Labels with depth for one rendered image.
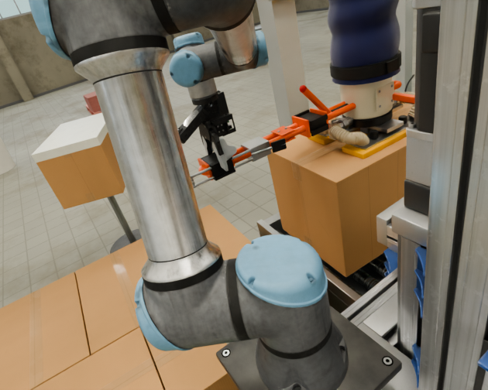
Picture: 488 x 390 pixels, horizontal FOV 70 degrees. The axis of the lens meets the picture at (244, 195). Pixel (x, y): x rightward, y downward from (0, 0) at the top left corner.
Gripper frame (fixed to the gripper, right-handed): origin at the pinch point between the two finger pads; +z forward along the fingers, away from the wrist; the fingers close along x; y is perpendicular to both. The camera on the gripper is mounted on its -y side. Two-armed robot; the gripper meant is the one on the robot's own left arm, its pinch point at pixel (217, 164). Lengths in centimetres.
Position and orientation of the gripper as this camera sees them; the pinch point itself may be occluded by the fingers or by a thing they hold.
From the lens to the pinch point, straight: 103.2
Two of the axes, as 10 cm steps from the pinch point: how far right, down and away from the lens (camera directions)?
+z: 2.3, 8.4, 5.0
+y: 8.5, -4.2, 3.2
